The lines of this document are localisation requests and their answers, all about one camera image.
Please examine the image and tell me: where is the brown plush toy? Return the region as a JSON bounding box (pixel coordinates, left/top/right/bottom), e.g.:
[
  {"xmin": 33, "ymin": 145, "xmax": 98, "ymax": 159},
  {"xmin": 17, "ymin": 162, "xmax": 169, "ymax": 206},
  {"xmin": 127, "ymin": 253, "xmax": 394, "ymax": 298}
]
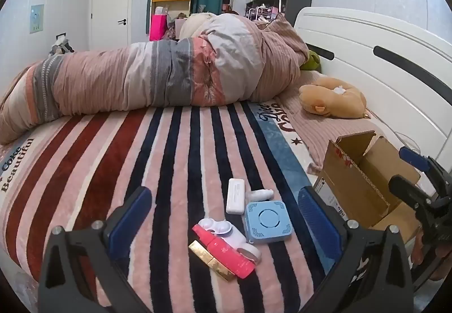
[{"xmin": 299, "ymin": 77, "xmax": 368, "ymax": 119}]

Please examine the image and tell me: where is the pink gift bag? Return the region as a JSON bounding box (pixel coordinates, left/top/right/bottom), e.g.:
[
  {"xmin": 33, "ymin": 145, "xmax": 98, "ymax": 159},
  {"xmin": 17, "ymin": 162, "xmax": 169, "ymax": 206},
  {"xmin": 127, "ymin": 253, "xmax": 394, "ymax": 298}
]
[{"xmin": 149, "ymin": 14, "xmax": 168, "ymax": 41}]

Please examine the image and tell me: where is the small wall poster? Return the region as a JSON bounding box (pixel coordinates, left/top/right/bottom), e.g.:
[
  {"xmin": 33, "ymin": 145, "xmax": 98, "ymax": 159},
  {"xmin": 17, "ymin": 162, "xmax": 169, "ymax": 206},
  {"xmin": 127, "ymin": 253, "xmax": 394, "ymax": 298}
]
[{"xmin": 30, "ymin": 4, "xmax": 44, "ymax": 34}]

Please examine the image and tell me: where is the green plush toy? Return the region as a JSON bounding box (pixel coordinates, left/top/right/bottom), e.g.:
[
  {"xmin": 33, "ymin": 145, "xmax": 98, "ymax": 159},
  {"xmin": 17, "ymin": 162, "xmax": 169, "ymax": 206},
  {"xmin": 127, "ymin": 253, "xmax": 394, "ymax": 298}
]
[{"xmin": 300, "ymin": 49, "xmax": 322, "ymax": 71}]

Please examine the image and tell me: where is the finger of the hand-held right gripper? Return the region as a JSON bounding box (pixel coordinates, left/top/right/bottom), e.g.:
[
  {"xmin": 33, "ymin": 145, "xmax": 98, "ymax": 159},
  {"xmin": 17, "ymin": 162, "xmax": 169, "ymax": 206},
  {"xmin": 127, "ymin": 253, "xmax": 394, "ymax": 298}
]
[
  {"xmin": 399, "ymin": 147, "xmax": 446, "ymax": 179},
  {"xmin": 388, "ymin": 174, "xmax": 436, "ymax": 209}
]

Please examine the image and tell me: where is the white door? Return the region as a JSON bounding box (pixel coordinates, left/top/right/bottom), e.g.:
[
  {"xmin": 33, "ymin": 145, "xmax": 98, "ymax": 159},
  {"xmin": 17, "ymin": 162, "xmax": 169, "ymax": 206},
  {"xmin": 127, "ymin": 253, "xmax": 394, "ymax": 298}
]
[{"xmin": 90, "ymin": 0, "xmax": 132, "ymax": 48}]

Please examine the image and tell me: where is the gold rectangular box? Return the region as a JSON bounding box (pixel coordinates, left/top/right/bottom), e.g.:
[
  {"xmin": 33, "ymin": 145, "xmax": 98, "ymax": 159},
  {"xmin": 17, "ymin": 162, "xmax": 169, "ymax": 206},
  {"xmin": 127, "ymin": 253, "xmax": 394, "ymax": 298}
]
[{"xmin": 188, "ymin": 240, "xmax": 236, "ymax": 282}]

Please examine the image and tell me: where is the white bed headboard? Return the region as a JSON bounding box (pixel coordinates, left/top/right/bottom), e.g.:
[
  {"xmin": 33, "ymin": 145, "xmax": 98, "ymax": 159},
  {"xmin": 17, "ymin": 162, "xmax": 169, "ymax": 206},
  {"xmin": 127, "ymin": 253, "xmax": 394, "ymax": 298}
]
[{"xmin": 294, "ymin": 6, "xmax": 452, "ymax": 172}]

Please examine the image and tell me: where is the small white bottle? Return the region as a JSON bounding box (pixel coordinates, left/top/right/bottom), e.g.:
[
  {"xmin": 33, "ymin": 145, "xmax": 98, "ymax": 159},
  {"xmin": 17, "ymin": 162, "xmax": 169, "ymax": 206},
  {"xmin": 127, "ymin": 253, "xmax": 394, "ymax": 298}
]
[{"xmin": 245, "ymin": 189, "xmax": 275, "ymax": 203}]

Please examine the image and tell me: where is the white cable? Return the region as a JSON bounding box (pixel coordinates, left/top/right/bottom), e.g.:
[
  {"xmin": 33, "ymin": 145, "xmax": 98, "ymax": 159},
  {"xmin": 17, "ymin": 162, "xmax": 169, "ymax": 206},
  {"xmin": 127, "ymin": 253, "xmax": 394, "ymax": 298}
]
[{"xmin": 386, "ymin": 120, "xmax": 421, "ymax": 155}]

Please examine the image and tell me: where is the brown cardboard box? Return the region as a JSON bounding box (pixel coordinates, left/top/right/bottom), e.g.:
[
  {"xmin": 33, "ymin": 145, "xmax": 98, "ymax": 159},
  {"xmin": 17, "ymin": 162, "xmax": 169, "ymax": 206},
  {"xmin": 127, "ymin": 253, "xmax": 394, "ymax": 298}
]
[{"xmin": 312, "ymin": 130, "xmax": 422, "ymax": 243}]

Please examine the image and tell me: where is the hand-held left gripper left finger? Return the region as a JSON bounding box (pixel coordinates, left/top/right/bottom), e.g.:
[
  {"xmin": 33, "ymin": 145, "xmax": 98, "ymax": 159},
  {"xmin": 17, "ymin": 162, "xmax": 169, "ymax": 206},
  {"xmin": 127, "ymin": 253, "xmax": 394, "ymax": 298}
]
[{"xmin": 37, "ymin": 186, "xmax": 153, "ymax": 313}]

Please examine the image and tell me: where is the white tape roll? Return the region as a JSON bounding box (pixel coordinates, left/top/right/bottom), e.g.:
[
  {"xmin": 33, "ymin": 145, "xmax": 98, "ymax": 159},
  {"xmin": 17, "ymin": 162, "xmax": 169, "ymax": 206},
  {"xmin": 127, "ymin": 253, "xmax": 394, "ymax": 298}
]
[{"xmin": 236, "ymin": 243, "xmax": 262, "ymax": 264}]

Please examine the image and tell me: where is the blue square device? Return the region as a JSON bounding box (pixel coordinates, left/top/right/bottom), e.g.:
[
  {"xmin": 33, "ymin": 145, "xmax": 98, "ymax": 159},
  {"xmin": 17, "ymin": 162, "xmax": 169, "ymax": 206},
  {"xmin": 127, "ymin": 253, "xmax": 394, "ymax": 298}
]
[{"xmin": 244, "ymin": 200, "xmax": 294, "ymax": 244}]

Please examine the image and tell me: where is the black white patterned cloth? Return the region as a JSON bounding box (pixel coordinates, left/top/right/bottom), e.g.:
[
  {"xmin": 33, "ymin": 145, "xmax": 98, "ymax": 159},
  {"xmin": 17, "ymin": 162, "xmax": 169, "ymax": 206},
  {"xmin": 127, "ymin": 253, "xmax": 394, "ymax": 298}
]
[{"xmin": 348, "ymin": 251, "xmax": 378, "ymax": 294}]

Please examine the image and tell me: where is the white round container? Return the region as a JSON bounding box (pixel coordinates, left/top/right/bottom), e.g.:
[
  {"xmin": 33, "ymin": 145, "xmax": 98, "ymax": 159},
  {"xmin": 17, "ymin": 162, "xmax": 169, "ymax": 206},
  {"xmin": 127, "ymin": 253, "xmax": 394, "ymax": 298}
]
[{"xmin": 198, "ymin": 217, "xmax": 248, "ymax": 253}]

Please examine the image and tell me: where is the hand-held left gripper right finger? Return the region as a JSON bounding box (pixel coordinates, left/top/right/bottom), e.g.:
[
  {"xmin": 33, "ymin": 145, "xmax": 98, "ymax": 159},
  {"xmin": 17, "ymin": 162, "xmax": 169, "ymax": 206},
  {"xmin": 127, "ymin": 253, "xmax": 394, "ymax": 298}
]
[{"xmin": 297, "ymin": 186, "xmax": 414, "ymax": 313}]

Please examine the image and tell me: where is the dark bag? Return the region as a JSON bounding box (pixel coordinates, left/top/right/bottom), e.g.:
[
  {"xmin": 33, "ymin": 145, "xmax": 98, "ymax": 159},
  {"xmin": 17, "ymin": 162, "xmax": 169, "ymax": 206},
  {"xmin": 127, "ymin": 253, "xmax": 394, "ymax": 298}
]
[{"xmin": 49, "ymin": 32, "xmax": 75, "ymax": 57}]

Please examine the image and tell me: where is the pink grey striped quilt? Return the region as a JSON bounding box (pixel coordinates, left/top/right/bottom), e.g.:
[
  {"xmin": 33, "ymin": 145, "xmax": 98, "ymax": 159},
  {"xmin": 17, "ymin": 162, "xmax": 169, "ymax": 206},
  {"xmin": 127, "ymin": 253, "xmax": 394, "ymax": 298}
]
[{"xmin": 0, "ymin": 12, "xmax": 311, "ymax": 146}]

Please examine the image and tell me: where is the striped printed blanket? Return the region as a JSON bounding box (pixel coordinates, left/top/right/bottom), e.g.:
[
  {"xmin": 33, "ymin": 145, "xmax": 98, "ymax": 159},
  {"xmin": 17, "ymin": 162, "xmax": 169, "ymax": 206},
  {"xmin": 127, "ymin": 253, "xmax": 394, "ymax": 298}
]
[{"xmin": 0, "ymin": 101, "xmax": 340, "ymax": 313}]

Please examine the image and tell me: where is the white rectangular case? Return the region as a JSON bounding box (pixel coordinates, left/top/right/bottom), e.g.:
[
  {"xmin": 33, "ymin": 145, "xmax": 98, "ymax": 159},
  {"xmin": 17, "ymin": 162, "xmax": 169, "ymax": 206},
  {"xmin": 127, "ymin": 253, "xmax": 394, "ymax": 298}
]
[{"xmin": 226, "ymin": 178, "xmax": 247, "ymax": 215}]

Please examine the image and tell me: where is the pink bottle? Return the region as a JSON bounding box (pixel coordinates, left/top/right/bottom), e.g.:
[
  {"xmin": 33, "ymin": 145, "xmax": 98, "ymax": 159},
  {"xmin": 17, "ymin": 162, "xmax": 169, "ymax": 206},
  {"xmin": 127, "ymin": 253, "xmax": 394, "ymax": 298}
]
[{"xmin": 192, "ymin": 223, "xmax": 255, "ymax": 279}]

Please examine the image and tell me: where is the person's right hand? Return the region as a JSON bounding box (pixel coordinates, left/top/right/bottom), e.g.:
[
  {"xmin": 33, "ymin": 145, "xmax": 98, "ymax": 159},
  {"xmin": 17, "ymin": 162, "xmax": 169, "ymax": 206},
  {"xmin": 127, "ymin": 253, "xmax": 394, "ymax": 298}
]
[{"xmin": 410, "ymin": 226, "xmax": 447, "ymax": 280}]

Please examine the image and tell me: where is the pink corduroy pillow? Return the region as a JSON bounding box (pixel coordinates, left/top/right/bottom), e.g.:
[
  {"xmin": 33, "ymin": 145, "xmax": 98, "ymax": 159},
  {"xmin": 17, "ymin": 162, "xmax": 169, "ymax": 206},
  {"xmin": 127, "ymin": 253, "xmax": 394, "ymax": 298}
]
[{"xmin": 275, "ymin": 71, "xmax": 389, "ymax": 176}]

